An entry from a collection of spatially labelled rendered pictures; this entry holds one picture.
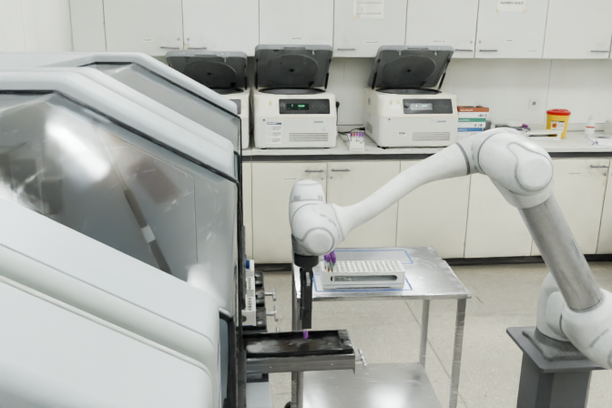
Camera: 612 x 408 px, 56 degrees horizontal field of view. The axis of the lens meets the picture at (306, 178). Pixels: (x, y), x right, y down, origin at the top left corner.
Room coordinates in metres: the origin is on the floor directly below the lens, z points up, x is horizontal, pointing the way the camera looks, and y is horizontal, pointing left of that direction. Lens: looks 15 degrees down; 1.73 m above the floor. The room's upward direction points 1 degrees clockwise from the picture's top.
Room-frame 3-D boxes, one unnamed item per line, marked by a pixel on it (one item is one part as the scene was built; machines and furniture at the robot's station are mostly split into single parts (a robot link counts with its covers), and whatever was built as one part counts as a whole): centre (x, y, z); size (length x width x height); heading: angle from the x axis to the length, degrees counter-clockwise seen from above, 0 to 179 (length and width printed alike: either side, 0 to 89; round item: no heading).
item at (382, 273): (1.95, -0.21, 0.85); 0.30 x 0.10 x 0.06; 94
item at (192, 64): (4.09, 0.68, 1.22); 0.62 x 0.56 x 0.64; 4
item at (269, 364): (1.53, 0.18, 0.78); 0.73 x 0.14 x 0.09; 96
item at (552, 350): (1.75, -0.85, 0.73); 0.22 x 0.18 x 0.06; 6
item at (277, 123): (4.15, 0.10, 1.24); 0.62 x 0.56 x 0.69; 6
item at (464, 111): (4.44, -1.26, 1.10); 0.24 x 0.13 x 0.10; 94
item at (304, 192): (1.57, -0.01, 1.22); 0.13 x 0.11 x 0.16; 8
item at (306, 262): (1.59, 0.00, 1.04); 0.08 x 0.07 x 0.09; 6
